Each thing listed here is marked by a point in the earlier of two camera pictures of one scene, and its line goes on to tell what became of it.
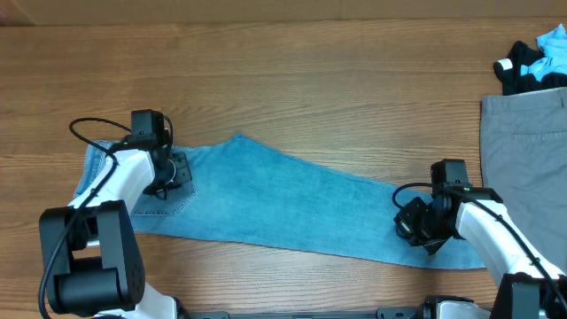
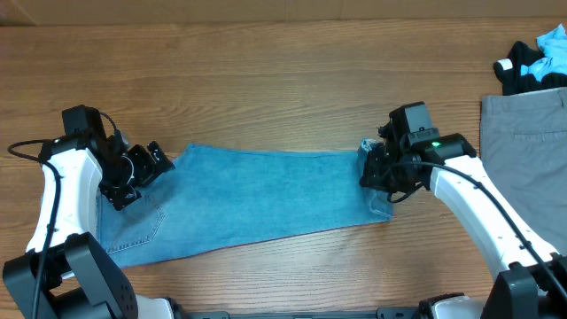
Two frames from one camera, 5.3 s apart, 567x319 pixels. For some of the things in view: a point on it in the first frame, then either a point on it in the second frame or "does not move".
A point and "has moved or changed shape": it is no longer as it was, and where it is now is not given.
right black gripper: (406, 222) to (374, 179)
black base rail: (381, 313) does not move
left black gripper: (182, 174) to (149, 170)
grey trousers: (524, 155) does not move
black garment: (508, 71) does not move
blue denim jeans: (250, 194) has moved or changed shape
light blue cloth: (555, 46) does not move
